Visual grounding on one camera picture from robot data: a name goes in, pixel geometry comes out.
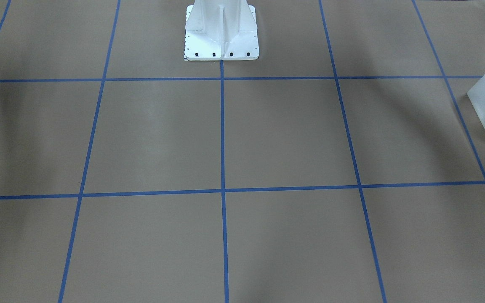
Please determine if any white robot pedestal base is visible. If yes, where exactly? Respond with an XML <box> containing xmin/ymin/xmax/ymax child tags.
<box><xmin>184</xmin><ymin>0</ymin><xmax>260</xmax><ymax>61</ymax></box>

